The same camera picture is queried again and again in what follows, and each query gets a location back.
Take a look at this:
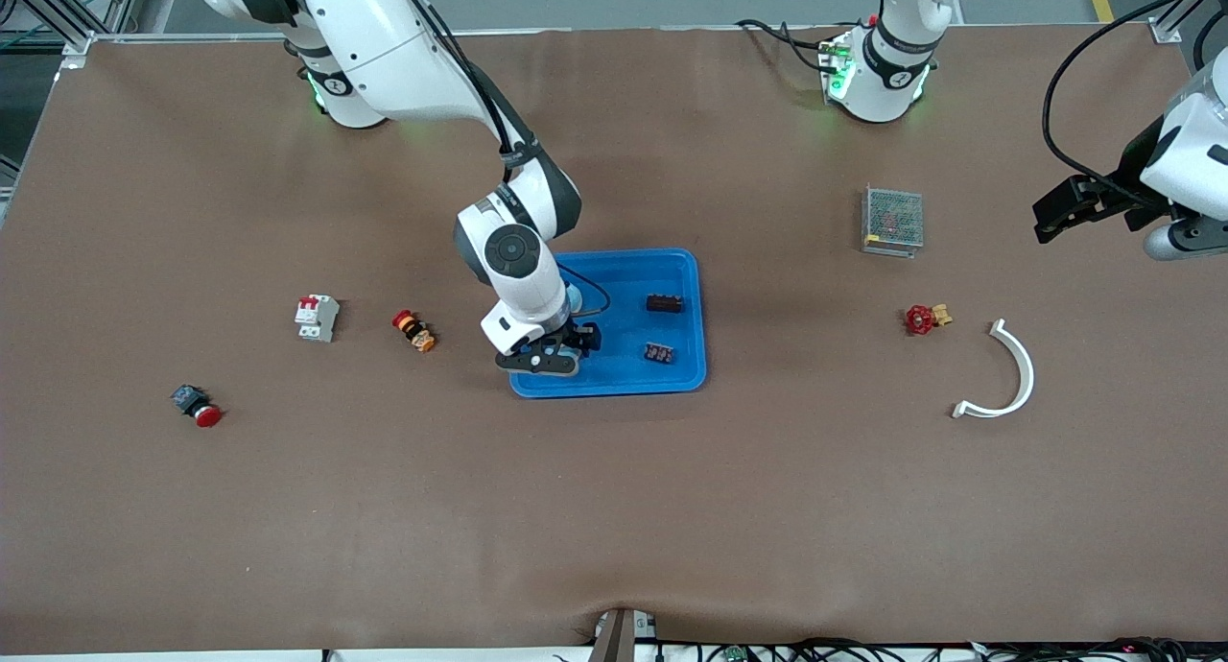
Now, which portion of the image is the blue plastic tray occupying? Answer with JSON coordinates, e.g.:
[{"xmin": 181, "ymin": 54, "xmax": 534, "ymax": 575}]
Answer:
[{"xmin": 508, "ymin": 248, "xmax": 708, "ymax": 399}]

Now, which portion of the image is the metal mesh power supply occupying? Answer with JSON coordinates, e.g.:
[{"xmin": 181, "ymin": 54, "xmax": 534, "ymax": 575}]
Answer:
[{"xmin": 861, "ymin": 184, "xmax": 926, "ymax": 259}]

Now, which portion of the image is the red valve handwheel brass fitting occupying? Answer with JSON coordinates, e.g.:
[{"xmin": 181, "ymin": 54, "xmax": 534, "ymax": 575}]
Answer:
[{"xmin": 905, "ymin": 303, "xmax": 955, "ymax": 338}]

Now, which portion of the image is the white red circuit breaker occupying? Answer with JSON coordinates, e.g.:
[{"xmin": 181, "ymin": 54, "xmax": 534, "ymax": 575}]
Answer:
[{"xmin": 294, "ymin": 295, "xmax": 342, "ymax": 343}]

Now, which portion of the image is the metal table edge clamp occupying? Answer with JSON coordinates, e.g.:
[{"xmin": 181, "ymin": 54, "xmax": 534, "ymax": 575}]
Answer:
[{"xmin": 595, "ymin": 606, "xmax": 659, "ymax": 662}]

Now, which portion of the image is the red mushroom button dark body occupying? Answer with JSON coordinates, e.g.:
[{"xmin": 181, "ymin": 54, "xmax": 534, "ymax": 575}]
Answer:
[{"xmin": 171, "ymin": 385, "xmax": 224, "ymax": 429}]

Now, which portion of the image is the black right camera bracket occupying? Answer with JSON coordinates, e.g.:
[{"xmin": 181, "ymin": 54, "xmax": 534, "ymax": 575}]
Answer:
[{"xmin": 495, "ymin": 341, "xmax": 583, "ymax": 377}]

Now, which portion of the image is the aluminium frame post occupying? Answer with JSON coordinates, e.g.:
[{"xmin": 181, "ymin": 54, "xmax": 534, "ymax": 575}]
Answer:
[
  {"xmin": 1151, "ymin": 0, "xmax": 1228, "ymax": 45},
  {"xmin": 0, "ymin": 0, "xmax": 145, "ymax": 71}
]

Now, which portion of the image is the white curved plastic bracket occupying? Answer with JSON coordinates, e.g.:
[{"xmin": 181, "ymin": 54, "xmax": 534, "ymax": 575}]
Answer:
[{"xmin": 951, "ymin": 319, "xmax": 1036, "ymax": 420}]

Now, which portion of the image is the red orange pushbutton switch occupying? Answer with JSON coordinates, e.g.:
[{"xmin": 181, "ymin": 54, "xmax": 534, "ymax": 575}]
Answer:
[{"xmin": 391, "ymin": 310, "xmax": 437, "ymax": 353}]

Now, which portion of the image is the black base cable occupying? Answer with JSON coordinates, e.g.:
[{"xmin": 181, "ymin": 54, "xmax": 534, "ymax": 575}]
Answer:
[{"xmin": 735, "ymin": 17, "xmax": 838, "ymax": 74}]

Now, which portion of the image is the black floor cable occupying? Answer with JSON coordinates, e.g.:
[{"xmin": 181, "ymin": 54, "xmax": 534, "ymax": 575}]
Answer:
[
  {"xmin": 969, "ymin": 636, "xmax": 1191, "ymax": 662},
  {"xmin": 662, "ymin": 637, "xmax": 970, "ymax": 662}
]

